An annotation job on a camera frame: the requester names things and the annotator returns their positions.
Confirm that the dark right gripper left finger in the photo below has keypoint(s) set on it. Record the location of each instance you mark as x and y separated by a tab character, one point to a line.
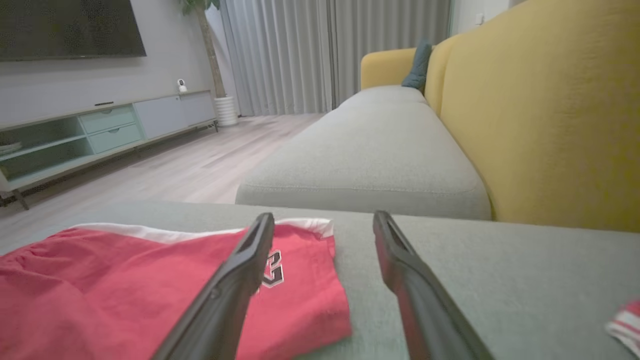
225	300

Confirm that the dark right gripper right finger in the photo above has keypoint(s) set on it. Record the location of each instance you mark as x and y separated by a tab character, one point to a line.
430	310

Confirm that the red shorts with white trim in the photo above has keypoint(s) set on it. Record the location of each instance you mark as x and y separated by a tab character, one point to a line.
100	295

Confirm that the large grey sofa ottoman cushion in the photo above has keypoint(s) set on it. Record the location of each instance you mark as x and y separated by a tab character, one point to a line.
525	290

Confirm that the white ribbed plant pot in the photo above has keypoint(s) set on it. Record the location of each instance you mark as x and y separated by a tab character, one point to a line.
226	111

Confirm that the light grey TV cabinet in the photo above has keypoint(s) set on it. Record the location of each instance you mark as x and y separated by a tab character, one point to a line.
160	117

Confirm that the yellow sofa backrest cushion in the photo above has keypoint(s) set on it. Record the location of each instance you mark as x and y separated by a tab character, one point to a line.
435	75
550	115

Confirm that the black remote control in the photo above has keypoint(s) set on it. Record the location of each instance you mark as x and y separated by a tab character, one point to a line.
104	103

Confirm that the teal throw pillow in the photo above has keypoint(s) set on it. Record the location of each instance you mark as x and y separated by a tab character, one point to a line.
417	65

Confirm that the yellow sofa armrest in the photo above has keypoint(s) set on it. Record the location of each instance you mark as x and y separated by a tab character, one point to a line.
387	67

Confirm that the grey pleated curtain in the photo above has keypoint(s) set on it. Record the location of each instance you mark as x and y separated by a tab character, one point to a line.
390	25
275	55

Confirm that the indoor plant brown trunk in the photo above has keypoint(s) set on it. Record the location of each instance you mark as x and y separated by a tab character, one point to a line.
212	50

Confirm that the small white security camera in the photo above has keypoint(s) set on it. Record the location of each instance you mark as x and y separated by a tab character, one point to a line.
182	86

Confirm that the white wall switch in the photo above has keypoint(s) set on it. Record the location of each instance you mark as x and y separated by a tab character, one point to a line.
479	19

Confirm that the black wall television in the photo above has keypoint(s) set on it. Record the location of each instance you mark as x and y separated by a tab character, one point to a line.
65	27

